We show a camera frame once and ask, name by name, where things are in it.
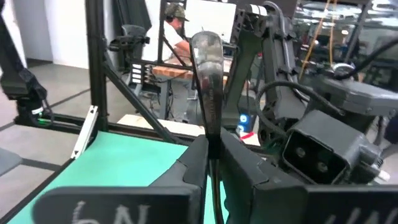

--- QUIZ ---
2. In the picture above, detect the person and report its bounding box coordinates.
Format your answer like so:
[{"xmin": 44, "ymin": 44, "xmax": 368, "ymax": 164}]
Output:
[{"xmin": 144, "ymin": 2, "xmax": 200, "ymax": 63}]

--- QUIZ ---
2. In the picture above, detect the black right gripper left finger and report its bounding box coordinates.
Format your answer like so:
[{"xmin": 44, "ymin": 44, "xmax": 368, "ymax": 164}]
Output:
[{"xmin": 32, "ymin": 134, "xmax": 209, "ymax": 224}]

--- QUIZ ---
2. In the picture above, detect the black camera cable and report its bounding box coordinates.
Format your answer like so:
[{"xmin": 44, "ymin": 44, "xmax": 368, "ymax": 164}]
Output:
[{"xmin": 254, "ymin": 80, "xmax": 346, "ymax": 138}]

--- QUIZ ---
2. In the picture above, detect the wooden background table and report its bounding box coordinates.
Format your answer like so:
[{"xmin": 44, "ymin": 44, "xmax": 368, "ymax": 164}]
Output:
[{"xmin": 152, "ymin": 60, "xmax": 231, "ymax": 80}]

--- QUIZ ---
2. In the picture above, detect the black metal spoon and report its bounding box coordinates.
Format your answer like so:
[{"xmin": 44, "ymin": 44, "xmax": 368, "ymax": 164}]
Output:
[{"xmin": 188, "ymin": 30, "xmax": 225, "ymax": 224}]

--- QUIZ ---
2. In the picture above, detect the white metal bracket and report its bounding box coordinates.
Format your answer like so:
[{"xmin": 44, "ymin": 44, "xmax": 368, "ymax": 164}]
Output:
[{"xmin": 70, "ymin": 105, "xmax": 99, "ymax": 160}]

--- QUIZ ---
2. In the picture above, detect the yellow hanging cable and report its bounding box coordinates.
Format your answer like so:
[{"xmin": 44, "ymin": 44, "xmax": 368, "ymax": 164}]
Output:
[{"xmin": 298, "ymin": 0, "xmax": 338, "ymax": 78}]

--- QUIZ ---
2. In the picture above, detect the black device with blue light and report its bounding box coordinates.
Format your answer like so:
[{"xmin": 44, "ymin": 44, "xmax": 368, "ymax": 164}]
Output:
[{"xmin": 236, "ymin": 111, "xmax": 254, "ymax": 134}]

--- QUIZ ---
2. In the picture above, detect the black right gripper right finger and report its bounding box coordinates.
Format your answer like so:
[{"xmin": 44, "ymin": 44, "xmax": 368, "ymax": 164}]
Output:
[{"xmin": 218, "ymin": 127, "xmax": 398, "ymax": 224}]

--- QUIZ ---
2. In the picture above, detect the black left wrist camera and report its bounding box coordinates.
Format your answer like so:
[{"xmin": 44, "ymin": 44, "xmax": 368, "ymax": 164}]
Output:
[{"xmin": 282, "ymin": 108, "xmax": 384, "ymax": 185}]

